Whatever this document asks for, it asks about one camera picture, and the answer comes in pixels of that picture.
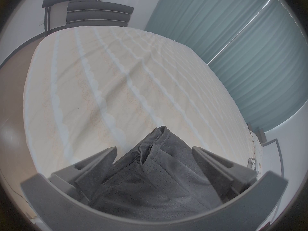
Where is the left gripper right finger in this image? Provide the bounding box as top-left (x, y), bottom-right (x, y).
top-left (192, 146), bottom-right (258, 203)

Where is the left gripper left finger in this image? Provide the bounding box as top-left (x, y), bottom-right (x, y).
top-left (51, 146), bottom-right (116, 201)

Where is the black garment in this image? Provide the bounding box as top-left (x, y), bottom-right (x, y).
top-left (88, 126), bottom-right (223, 214)

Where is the bed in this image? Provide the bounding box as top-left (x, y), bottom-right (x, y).
top-left (23, 26), bottom-right (282, 177)

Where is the white printed pillow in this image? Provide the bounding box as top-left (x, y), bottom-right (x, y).
top-left (247, 128), bottom-right (263, 175)

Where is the blue-green curtain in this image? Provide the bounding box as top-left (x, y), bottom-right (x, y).
top-left (144, 0), bottom-right (273, 65)
top-left (206, 0), bottom-right (306, 132)

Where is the dark grey chest of drawers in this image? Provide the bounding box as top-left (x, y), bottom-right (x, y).
top-left (66, 1), bottom-right (134, 29)

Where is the dark grey topped dressing table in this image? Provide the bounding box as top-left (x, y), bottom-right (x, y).
top-left (42, 0), bottom-right (106, 32)

